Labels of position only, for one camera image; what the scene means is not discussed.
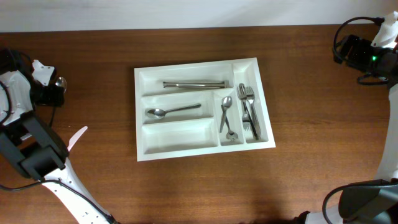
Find white plastic knife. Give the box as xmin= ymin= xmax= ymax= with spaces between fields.
xmin=67 ymin=126 xmax=88 ymax=152

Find silver spoon dark handle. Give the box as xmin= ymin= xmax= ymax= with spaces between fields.
xmin=146 ymin=103 xmax=201 ymax=119

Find silver fork long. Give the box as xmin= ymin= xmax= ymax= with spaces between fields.
xmin=237 ymin=83 xmax=259 ymax=140

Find silver fork short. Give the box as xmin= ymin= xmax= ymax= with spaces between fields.
xmin=242 ymin=113 xmax=251 ymax=131

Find white plastic cutlery tray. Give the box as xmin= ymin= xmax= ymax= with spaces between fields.
xmin=134 ymin=58 xmax=275 ymax=161

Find small dark-handled spoon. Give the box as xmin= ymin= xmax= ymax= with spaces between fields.
xmin=220 ymin=96 xmax=232 ymax=133

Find small silver teaspoon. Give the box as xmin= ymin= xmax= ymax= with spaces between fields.
xmin=221 ymin=105 xmax=238 ymax=141

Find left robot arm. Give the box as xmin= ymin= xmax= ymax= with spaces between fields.
xmin=1 ymin=48 xmax=117 ymax=223

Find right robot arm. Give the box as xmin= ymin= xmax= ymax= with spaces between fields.
xmin=295 ymin=35 xmax=397 ymax=223

